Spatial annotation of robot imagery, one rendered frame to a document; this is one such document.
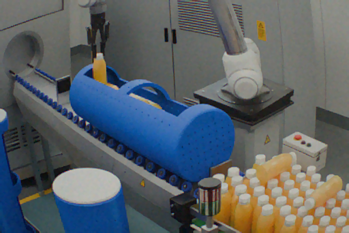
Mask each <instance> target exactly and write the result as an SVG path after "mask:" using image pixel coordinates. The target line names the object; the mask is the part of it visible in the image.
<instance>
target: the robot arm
mask: <svg viewBox="0 0 349 233"><path fill-rule="evenodd" d="M207 1H208V4H209V7H210V10H211V11H212V13H213V17H214V19H215V23H216V25H217V28H218V30H219V34H220V37H221V39H222V43H223V44H224V47H225V50H226V52H225V53H224V55H223V59H222V60H223V64H224V70H225V73H226V77H227V79H228V86H227V87H222V92H223V93H227V94H229V95H231V96H233V97H236V98H238V99H239V100H241V101H242V102H243V103H248V102H249V101H251V100H253V99H255V98H257V97H260V96H261V95H264V94H265V95H266V94H269V93H270V90H269V89H267V88H264V87H263V86H262V85H263V78H262V72H261V63H260V53H259V51H258V48H257V46H256V44H255V43H254V42H253V41H252V40H251V39H249V38H244V37H243V34H242V31H241V27H240V24H239V22H238V20H237V16H236V13H235V12H234V9H233V6H232V3H231V0H207ZM77 2H78V5H79V6H80V7H83V8H86V7H88V8H89V13H91V15H90V16H91V19H90V21H91V24H90V25H89V26H88V27H85V29H86V30H87V40H88V42H87V43H88V45H91V51H93V58H95V59H96V58H97V51H96V49H97V45H96V44H95V39H96V35H97V30H100V37H101V39H102V42H100V49H101V51H100V53H102V54H103V56H104V55H105V51H104V49H105V47H106V46H105V45H106V42H107V40H109V32H110V31H109V24H110V21H106V19H105V16H106V14H105V10H106V9H107V7H106V3H107V1H106V0H77ZM104 24H105V31H104V27H103V26H104ZM91 27H92V32H93V34H92V36H91ZM104 33H105V35H104Z"/></svg>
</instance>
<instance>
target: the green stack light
mask: <svg viewBox="0 0 349 233"><path fill-rule="evenodd" d="M221 202H222V197H221V198H220V199H219V200H217V201H215V202H202V201H201V200H199V199H198V205H199V206H198V213H200V214H201V215H202V216H207V217H211V216H215V215H218V214H219V213H220V212H221Z"/></svg>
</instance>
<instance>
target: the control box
mask: <svg viewBox="0 0 349 233"><path fill-rule="evenodd" d="M296 134H300V135H301V139H299V140H297V139H296V138H295V137H294V136H295V135H296ZM302 140H304V141H305V144H301V141H302ZM310 140H311V141H310ZM308 142H310V143H311V144H312V145H311V146H306V144H307V143H308ZM314 143H315V144H314ZM291 152H294V153H295V155H296V159H297V162H296V164H297V165H300V166H301V170H302V171H304V172H306V173H307V168H308V167H309V166H315V167H316V171H315V172H317V171H319V170H320V169H322V168H323V167H325V162H326V155H327V144H324V143H322V142H319V141H317V140H315V139H312V138H310V137H309V136H305V135H303V134H301V133H299V132H295V133H293V134H291V135H290V136H288V137H286V138H284V139H283V149H282V153H291Z"/></svg>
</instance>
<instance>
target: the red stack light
mask: <svg viewBox="0 0 349 233"><path fill-rule="evenodd" d="M221 196H222V185H221V186H220V187H218V188H217V189H214V190H203V189H201V188H199V186H198V199H199V200H201V201H202V202H215V201H217V200H219V199H220V198H221Z"/></svg>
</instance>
